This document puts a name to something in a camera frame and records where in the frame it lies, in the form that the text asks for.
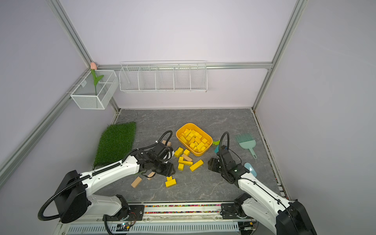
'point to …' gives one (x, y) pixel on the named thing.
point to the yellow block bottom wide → (170, 183)
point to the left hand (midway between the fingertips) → (171, 172)
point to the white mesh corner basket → (84, 95)
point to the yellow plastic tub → (201, 132)
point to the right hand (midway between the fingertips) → (211, 161)
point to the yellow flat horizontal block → (185, 162)
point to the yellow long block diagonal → (196, 165)
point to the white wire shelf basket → (163, 76)
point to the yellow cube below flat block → (180, 167)
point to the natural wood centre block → (187, 157)
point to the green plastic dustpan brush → (246, 141)
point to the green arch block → (216, 143)
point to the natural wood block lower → (136, 182)
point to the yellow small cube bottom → (169, 178)
